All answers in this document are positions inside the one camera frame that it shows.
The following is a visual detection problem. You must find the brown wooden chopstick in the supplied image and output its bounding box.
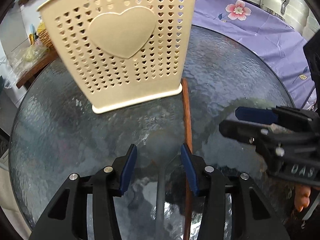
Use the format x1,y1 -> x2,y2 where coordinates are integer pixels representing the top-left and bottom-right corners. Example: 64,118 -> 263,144
181,78 -> 193,240

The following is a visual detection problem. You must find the person right hand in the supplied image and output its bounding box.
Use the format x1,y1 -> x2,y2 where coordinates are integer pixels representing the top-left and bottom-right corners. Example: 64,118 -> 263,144
294,185 -> 311,212

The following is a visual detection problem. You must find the beige hanging cloth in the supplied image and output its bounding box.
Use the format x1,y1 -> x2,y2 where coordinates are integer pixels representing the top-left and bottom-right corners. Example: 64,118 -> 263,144
0,168 -> 31,239

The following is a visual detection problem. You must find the purple floral cloth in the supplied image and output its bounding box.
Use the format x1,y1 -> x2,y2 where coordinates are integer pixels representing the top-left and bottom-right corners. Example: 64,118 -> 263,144
193,0 -> 317,109

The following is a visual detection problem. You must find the round glass table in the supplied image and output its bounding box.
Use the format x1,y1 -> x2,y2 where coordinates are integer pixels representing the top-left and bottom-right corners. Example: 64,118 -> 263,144
9,26 -> 293,239

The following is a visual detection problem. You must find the white electric kettle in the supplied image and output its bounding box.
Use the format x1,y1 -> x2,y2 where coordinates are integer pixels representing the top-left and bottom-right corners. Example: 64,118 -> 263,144
260,0 -> 290,21

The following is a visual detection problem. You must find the cream plastic utensil holder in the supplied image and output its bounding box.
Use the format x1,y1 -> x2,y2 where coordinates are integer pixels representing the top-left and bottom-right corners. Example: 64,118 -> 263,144
38,0 -> 195,114

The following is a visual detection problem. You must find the brown wooden counter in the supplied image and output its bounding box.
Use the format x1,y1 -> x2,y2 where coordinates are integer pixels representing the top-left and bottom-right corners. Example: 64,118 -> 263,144
16,49 -> 59,89

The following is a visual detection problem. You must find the clear plastic bag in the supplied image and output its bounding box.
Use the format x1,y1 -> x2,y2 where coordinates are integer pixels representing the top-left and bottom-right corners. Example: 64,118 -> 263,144
3,42 -> 49,89

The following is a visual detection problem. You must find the woven pattern basin sink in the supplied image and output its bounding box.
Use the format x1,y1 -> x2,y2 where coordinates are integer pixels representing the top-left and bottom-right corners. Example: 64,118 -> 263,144
38,29 -> 54,49

